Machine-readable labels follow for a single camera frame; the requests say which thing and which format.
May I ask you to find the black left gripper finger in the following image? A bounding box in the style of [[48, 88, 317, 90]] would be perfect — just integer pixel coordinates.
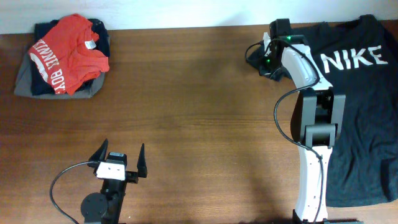
[[88, 139, 109, 162], [137, 143, 147, 178]]

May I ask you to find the grey folded garment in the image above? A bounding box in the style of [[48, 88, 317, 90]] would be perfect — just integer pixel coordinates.
[[14, 50, 107, 100]]

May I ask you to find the red folded t-shirt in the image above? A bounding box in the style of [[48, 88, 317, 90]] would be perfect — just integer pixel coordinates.
[[28, 14, 109, 95]]

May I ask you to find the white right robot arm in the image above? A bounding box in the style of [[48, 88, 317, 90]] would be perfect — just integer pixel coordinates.
[[263, 19, 346, 223]]

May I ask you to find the dark green Nike t-shirt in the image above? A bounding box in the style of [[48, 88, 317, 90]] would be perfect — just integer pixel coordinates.
[[248, 14, 398, 208]]

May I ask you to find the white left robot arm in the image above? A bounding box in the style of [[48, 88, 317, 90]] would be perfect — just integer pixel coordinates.
[[80, 139, 147, 224]]

